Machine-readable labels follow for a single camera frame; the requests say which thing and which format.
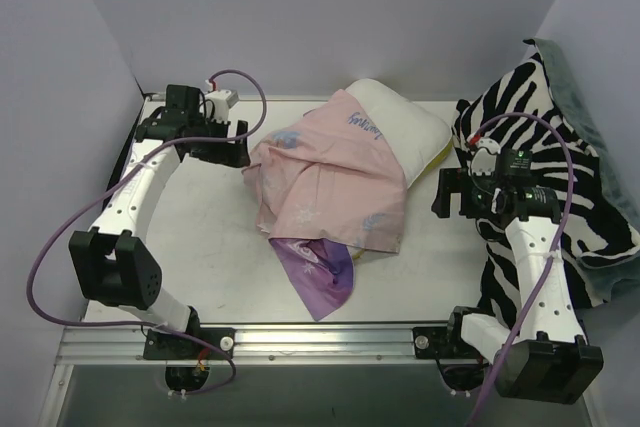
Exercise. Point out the white pillow yellow trim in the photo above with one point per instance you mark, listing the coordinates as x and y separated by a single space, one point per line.
420 140

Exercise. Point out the pink pillowcase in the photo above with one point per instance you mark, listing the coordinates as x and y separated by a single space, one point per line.
327 186

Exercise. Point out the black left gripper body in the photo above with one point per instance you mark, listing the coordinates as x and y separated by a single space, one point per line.
220 142

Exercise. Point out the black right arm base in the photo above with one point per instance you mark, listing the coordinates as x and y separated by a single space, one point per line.
433 342

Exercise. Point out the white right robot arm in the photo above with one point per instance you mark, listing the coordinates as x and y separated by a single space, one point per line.
546 356

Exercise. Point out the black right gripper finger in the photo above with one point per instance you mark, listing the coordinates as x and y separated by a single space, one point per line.
441 205
446 180

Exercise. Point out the zebra print pillow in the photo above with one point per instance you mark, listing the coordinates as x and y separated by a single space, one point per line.
529 119

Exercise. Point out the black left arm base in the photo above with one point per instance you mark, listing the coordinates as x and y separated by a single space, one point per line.
168 347

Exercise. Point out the aluminium front rail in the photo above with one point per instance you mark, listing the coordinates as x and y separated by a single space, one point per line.
256 344

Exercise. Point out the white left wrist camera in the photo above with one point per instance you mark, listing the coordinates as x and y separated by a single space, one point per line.
218 104

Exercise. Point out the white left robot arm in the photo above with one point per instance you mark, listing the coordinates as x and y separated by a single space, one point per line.
112 263

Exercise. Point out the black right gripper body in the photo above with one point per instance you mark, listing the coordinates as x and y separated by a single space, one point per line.
452 192

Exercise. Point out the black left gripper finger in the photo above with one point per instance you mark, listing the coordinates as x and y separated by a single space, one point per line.
238 157
242 128

